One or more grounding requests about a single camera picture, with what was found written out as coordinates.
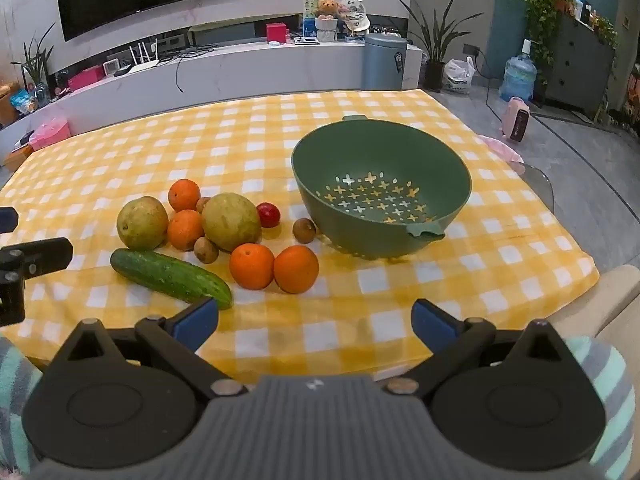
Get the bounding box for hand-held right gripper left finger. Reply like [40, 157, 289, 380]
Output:
[42, 296, 248, 401]

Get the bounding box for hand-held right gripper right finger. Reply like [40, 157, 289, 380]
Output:
[385, 298, 588, 401]

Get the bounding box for green cucumber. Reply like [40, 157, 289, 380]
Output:
[110, 248, 234, 310]

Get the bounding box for orange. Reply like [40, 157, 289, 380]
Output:
[229, 243, 276, 291]
[273, 245, 320, 295]
[167, 178, 202, 212]
[166, 209, 206, 252]

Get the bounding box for large yellowish pear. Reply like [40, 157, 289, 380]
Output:
[201, 192, 263, 253]

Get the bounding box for green pear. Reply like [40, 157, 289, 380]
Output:
[116, 196, 170, 252]

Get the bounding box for green colander bowl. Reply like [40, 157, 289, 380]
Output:
[291, 115, 473, 261]

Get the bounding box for orange cardboard box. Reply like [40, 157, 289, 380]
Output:
[2, 142, 36, 171]

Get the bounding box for pink plastic container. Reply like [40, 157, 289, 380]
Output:
[29, 116, 71, 151]

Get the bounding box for striped pajama leg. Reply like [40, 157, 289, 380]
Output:
[0, 337, 46, 476]
[565, 337, 637, 480]

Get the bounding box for small thin-leaf potted plant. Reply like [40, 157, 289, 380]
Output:
[12, 22, 56, 103]

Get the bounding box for pink flat box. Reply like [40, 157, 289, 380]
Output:
[67, 67, 106, 92]

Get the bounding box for clear plastic chair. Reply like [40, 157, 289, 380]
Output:
[510, 160, 556, 213]

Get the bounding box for yellow checked tablecloth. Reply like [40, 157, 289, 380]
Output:
[0, 89, 601, 386]

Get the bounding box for cream armchair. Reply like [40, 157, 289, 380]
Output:
[547, 265, 640, 361]

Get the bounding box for white router with antennas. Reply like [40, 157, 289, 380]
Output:
[127, 37, 161, 73]

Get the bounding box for pink space heater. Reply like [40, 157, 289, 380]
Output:
[501, 96, 532, 143]

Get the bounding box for white plastic bag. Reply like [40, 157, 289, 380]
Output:
[442, 57, 476, 95]

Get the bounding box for white marble television console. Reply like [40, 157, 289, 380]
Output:
[0, 40, 423, 161]

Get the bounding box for blue water jug with pump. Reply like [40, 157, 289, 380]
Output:
[501, 40, 538, 103]

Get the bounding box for blue-grey pedal trash can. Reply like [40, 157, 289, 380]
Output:
[361, 34, 408, 92]

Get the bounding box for long-leaf potted plant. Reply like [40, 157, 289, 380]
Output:
[397, 0, 485, 93]

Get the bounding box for grey drawer cabinet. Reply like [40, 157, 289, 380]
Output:
[542, 12, 616, 116]

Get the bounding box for printed picture board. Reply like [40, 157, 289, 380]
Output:
[304, 0, 365, 40]

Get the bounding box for trailing ivy plant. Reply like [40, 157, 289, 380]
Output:
[510, 0, 576, 71]

